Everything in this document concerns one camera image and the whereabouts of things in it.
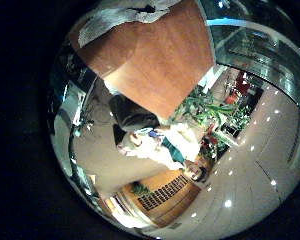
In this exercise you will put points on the black office chair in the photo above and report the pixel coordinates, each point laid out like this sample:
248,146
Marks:
130,115

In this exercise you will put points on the small green potted plant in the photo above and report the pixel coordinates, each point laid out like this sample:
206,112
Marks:
140,189

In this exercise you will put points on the white striped piece of clothing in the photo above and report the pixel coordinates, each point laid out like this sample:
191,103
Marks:
103,20

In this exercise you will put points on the red chair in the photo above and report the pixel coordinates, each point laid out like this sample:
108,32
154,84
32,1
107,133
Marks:
241,83

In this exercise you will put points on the red flowering plant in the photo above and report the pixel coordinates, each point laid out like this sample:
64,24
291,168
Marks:
210,141

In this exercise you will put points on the large green potted plant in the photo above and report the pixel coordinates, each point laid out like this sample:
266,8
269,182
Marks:
203,108

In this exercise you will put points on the wooden slatted cabinet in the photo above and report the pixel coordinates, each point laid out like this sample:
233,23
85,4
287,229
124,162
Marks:
163,193

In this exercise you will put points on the person in white shirt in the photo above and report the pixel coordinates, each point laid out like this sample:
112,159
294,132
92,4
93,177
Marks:
176,140

